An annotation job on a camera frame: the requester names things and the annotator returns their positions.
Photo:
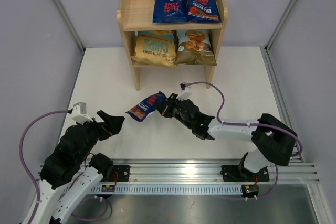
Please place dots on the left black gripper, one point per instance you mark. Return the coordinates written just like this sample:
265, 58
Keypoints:
111, 127

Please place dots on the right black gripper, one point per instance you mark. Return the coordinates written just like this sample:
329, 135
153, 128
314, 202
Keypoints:
164, 107

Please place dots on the blue Burts bag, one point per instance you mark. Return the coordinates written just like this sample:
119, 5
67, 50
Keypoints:
146, 107
169, 11
203, 11

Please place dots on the yellow kettle chips bag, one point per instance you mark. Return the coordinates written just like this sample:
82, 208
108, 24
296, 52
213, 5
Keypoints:
155, 47

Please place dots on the light blue cassava chips bag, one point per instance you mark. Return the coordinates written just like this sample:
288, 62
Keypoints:
194, 48

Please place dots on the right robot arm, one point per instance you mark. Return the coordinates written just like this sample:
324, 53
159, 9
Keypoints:
274, 141

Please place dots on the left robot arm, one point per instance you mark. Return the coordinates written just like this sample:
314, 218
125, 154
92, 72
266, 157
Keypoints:
51, 205

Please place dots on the wooden two-tier shelf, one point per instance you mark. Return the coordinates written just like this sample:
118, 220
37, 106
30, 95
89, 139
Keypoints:
135, 15

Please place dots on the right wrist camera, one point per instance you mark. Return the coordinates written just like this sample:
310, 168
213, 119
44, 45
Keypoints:
185, 93

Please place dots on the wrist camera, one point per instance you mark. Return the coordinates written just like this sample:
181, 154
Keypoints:
185, 93
79, 113

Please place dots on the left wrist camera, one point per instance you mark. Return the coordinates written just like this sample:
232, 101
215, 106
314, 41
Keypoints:
79, 113

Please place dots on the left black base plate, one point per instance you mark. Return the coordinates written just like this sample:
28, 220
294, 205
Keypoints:
120, 172

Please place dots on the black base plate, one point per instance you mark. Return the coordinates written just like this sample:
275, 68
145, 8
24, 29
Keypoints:
120, 172
231, 173

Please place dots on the white slotted cable duct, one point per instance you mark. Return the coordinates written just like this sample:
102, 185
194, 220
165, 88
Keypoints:
168, 189

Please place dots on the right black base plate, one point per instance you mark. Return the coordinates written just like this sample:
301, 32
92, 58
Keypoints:
231, 173

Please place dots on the aluminium mounting rail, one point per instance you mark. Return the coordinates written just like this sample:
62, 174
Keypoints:
206, 171

